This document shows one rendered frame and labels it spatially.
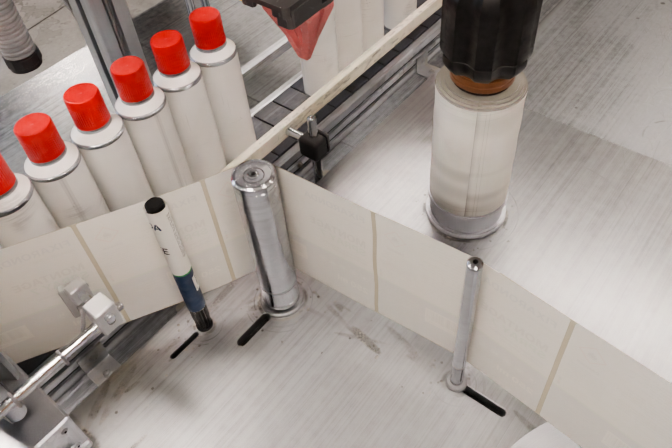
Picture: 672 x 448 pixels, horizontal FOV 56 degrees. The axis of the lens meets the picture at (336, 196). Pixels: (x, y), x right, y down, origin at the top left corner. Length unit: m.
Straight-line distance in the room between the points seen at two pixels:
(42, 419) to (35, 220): 0.17
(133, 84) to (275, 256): 0.22
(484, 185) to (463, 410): 0.22
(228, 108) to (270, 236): 0.23
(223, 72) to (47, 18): 2.47
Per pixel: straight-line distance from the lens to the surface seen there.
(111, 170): 0.66
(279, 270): 0.60
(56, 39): 2.98
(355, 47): 0.90
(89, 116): 0.63
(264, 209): 0.53
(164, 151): 0.69
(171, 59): 0.67
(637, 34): 1.15
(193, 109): 0.70
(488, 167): 0.63
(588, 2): 1.21
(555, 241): 0.73
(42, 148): 0.62
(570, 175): 0.80
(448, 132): 0.61
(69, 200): 0.65
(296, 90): 0.91
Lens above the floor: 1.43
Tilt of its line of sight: 47 degrees down
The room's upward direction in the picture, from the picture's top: 6 degrees counter-clockwise
